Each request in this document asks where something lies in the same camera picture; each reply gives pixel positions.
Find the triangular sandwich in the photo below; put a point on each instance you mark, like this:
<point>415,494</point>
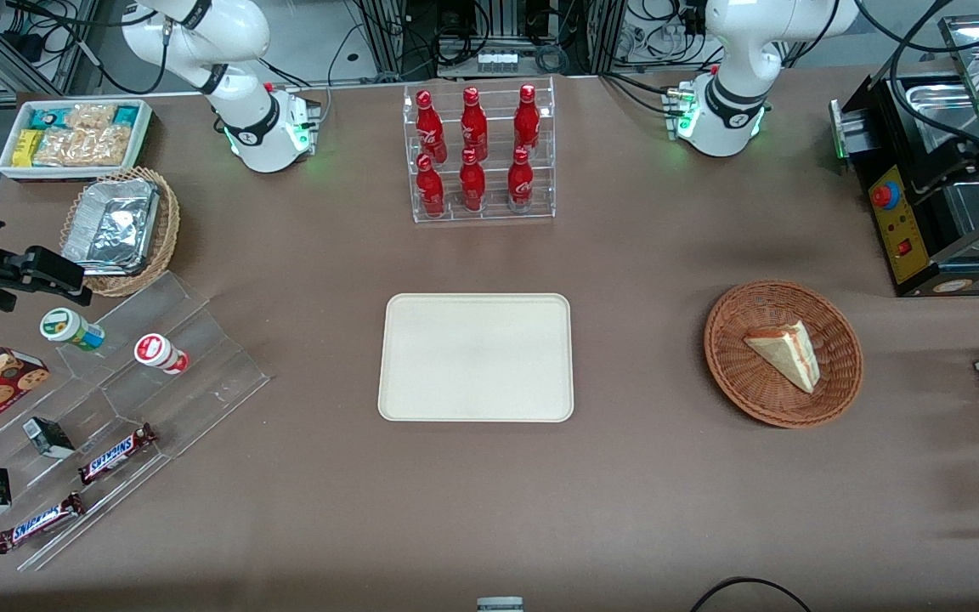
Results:
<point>787,353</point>

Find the aluminium foil tray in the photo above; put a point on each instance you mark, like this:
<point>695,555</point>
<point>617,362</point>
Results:
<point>111,228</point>

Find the black food warmer cabinet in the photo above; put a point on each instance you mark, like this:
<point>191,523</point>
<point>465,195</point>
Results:
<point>902,246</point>

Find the aluminium frame rack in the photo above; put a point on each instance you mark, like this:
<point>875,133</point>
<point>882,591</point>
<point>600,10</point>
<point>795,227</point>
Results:
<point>387,34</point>

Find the light tan wicker basket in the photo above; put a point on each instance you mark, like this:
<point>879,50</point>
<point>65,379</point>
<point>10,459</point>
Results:
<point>168,229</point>

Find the red emergency stop button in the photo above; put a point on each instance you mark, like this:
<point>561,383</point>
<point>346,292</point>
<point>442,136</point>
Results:
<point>885,195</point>

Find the red cola bottle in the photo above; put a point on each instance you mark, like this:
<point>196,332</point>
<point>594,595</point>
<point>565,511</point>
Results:
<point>472,184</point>
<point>430,189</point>
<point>527,121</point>
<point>429,127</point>
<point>521,180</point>
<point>473,126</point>

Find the brown round wicker basket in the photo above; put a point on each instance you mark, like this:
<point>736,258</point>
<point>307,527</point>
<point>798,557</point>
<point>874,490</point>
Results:
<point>744,374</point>

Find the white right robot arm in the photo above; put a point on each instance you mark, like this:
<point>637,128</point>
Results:
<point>226,51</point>

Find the clear acrylic bottle rack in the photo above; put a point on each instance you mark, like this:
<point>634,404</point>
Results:
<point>494,212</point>

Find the clear cracker bag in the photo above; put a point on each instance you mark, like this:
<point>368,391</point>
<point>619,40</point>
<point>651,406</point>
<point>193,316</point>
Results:
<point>90,116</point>
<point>82,148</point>

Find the grey device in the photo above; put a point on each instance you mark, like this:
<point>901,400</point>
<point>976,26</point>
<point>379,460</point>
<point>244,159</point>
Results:
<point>500,605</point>

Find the yellow snack pack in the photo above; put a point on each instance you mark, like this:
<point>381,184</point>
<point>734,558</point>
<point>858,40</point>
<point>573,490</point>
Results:
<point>27,147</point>

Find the white plastic snack bin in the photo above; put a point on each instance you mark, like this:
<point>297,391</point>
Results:
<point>143,140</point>

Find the Snickers chocolate bar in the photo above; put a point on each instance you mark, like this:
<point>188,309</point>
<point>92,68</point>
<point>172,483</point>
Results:
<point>39,524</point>
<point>116,453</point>

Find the red lid yogurt cup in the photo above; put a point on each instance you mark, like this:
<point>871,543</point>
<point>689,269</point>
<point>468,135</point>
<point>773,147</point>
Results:
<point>156,350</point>

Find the green lid yogurt cup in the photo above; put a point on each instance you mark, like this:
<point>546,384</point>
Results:
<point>65,326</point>

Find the clear acrylic stepped shelf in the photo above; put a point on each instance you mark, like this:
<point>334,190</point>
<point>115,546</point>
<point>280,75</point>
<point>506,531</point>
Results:
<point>200,374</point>

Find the beige plastic tray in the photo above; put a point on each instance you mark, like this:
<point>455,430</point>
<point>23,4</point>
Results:
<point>475,357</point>

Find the white power strip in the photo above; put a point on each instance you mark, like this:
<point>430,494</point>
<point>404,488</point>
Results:
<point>496,60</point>

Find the teal snack pack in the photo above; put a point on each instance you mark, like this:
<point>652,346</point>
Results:
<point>46,118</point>
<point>127,115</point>

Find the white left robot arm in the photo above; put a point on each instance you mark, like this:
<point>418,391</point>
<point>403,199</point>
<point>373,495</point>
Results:
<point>732,51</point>

